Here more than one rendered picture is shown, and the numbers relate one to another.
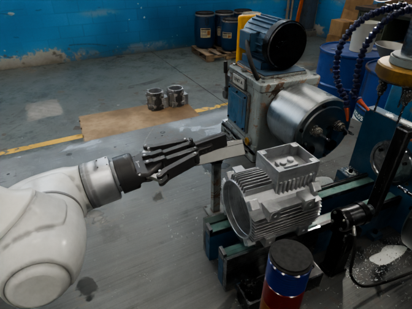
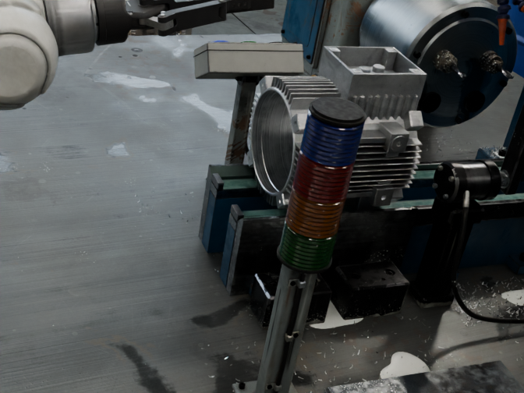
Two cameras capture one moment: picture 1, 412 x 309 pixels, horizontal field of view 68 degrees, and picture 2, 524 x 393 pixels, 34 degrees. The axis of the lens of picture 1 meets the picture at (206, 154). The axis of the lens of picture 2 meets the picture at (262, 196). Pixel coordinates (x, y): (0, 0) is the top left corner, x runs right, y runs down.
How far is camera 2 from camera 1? 0.52 m
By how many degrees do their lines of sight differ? 4
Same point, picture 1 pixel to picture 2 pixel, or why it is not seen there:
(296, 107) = (415, 11)
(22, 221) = not seen: outside the picture
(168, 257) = (130, 237)
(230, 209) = (260, 156)
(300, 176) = (390, 94)
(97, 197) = (61, 31)
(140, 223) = (79, 183)
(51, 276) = (30, 54)
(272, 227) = not seen: hidden behind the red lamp
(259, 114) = (345, 26)
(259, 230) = not seen: hidden behind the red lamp
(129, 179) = (113, 15)
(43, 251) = (25, 24)
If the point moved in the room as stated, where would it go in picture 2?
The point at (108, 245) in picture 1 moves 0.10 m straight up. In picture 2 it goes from (15, 204) to (15, 150)
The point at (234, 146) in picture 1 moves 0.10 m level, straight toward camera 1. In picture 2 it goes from (285, 54) to (278, 76)
